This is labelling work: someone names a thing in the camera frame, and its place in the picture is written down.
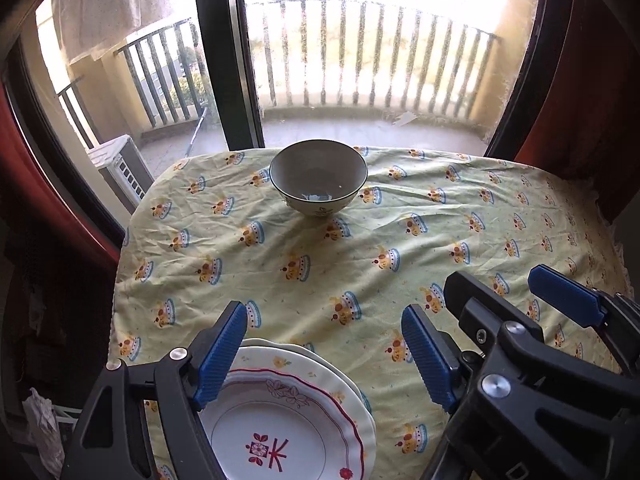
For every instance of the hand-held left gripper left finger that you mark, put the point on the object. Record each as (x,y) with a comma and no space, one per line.
(220,355)

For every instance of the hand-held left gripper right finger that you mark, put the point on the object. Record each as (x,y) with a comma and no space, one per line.
(430,360)

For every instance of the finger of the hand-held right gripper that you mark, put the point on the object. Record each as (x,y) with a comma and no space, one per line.
(565,297)
(480,305)

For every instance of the red-rimmed white plate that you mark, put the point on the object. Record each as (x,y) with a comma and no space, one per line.
(280,425)

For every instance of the plain white plate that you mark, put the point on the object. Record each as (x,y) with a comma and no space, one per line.
(320,352)

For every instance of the cream floral bowl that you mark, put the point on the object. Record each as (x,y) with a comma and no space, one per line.
(320,175)

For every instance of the yellow printed tablecloth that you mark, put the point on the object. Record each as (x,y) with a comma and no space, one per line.
(350,260)

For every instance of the white plastic bag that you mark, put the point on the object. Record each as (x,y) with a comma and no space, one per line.
(45,430)

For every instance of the paper scrap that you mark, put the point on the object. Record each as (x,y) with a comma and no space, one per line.
(404,119)

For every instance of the red curtain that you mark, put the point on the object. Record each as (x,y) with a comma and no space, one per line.
(590,90)
(55,180)

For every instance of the outdoor air conditioner unit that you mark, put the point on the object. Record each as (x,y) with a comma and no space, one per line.
(120,170)

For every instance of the white balcony balustrade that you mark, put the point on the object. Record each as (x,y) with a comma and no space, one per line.
(375,60)

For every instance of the dark metal balcony railing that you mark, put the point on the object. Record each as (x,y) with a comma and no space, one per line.
(155,75)

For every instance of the white hanging cloth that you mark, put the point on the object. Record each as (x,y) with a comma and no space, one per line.
(105,5)

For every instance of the dark window frame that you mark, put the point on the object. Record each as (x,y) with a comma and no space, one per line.
(235,60)

